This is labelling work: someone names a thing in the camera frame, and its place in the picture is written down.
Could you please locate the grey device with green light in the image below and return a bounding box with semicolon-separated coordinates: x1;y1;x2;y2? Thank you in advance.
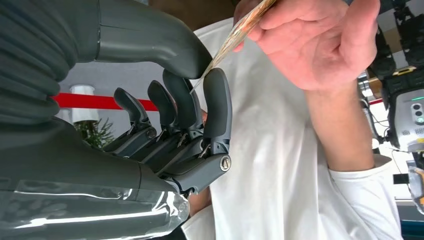
385;88;424;153

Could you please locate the standing person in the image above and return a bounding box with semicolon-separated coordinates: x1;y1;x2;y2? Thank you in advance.
180;0;404;240

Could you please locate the black background robot frame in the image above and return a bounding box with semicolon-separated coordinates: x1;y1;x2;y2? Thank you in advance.
368;0;424;81

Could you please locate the green potted plant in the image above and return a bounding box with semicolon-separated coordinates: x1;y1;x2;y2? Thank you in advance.
73;117;116;150

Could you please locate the white plant pot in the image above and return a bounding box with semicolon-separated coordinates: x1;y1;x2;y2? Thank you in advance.
68;84;101;124

